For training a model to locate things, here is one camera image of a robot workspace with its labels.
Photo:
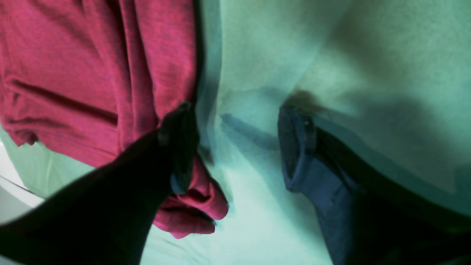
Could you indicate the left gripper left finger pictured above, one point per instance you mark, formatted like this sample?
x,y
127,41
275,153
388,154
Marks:
x,y
104,217

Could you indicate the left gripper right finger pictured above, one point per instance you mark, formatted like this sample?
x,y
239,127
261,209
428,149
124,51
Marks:
x,y
365,218

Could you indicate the red T-shirt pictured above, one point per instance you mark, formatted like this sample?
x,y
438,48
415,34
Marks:
x,y
87,78

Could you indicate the green table cloth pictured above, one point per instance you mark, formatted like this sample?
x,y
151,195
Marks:
x,y
388,78

